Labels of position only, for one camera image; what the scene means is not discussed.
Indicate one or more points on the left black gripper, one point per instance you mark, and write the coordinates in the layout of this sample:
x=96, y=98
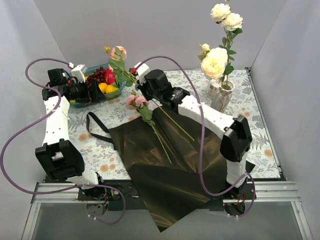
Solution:
x=89, y=92

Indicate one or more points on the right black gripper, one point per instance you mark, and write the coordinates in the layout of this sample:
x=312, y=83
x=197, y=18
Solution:
x=141, y=88

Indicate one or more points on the pink double rose stem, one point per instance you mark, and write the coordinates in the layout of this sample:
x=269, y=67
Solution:
x=141, y=105

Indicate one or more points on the peach rose stem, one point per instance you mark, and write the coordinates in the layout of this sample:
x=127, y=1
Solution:
x=120, y=65

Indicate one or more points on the black paper cone wrapper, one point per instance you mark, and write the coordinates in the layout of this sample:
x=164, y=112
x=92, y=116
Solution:
x=170, y=191

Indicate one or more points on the white rose stem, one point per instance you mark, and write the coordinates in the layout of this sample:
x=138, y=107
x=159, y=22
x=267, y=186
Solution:
x=214, y=63

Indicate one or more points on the cream bud flower stem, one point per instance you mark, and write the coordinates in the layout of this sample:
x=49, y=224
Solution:
x=232, y=24

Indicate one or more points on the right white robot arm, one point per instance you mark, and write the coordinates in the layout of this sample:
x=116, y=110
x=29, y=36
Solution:
x=234, y=132

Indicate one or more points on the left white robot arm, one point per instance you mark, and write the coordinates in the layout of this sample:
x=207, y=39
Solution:
x=58, y=156

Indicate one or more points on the white ceramic vase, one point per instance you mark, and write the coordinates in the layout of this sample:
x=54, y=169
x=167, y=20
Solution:
x=222, y=97

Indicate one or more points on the floral table mat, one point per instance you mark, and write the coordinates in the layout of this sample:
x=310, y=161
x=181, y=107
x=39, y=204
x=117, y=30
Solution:
x=101, y=157

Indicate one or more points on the yellow lemon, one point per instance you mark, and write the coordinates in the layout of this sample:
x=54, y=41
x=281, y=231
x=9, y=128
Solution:
x=110, y=89
x=102, y=86

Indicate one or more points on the dark red grapes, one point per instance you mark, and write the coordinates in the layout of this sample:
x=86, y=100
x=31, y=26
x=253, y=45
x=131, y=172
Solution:
x=98, y=74

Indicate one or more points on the pink dragon fruit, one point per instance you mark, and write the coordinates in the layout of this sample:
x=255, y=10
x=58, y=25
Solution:
x=110, y=77

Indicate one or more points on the teal plastic fruit basket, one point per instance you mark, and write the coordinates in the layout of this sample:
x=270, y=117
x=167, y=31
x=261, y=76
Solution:
x=119, y=84

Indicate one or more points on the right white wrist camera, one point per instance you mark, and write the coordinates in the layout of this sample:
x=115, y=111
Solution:
x=141, y=71

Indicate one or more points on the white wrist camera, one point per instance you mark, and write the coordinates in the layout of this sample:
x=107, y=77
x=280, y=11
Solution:
x=141, y=71
x=79, y=72

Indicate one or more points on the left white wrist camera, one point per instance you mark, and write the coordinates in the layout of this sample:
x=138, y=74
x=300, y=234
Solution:
x=79, y=72

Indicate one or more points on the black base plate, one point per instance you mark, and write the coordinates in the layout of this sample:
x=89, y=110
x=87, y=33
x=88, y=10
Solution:
x=112, y=200

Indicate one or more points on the aluminium rail frame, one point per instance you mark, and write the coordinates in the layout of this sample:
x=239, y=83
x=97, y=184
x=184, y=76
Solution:
x=277, y=214

